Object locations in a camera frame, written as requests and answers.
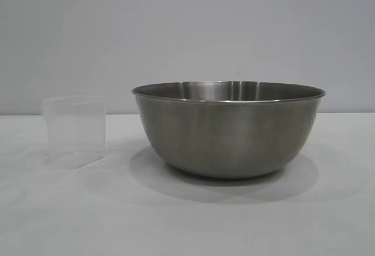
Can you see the stainless steel mixing bowl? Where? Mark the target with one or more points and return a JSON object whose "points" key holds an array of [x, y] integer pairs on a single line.
{"points": [[228, 136]]}

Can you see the clear plastic measuring cup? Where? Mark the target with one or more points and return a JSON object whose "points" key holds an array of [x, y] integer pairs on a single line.
{"points": [[73, 130]]}

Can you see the white tablecloth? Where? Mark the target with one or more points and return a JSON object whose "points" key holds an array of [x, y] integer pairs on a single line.
{"points": [[117, 209]]}

